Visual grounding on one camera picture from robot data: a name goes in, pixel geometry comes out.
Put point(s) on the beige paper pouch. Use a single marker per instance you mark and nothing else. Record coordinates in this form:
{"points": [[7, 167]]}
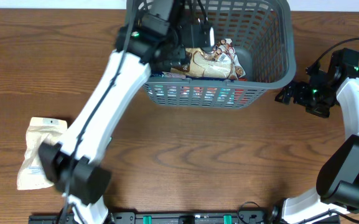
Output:
{"points": [[31, 174]]}

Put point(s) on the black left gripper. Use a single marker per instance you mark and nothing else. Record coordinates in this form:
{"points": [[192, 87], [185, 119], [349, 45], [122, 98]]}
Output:
{"points": [[177, 55]]}

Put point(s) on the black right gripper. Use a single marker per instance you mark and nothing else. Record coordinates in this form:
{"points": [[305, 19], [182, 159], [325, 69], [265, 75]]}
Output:
{"points": [[298, 97]]}

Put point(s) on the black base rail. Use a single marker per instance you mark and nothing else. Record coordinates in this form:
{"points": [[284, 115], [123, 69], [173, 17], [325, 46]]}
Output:
{"points": [[251, 215]]}

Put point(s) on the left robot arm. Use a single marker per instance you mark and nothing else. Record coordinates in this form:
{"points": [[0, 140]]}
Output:
{"points": [[155, 37]]}

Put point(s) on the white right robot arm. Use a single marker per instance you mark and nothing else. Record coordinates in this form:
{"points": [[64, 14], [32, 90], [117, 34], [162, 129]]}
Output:
{"points": [[336, 193]]}

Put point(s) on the orange snack bag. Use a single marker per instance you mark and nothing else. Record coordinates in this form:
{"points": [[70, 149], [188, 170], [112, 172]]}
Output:
{"points": [[238, 97]]}

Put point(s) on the colourful Kleenex tissue multipack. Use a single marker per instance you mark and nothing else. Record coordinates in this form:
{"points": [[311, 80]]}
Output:
{"points": [[185, 95]]}

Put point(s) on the beige brown Pantree bag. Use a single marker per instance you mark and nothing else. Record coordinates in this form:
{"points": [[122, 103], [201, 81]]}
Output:
{"points": [[229, 57]]}

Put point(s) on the grey plastic slotted basket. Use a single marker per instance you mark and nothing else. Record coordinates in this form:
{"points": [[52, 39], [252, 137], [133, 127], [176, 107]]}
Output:
{"points": [[261, 31]]}

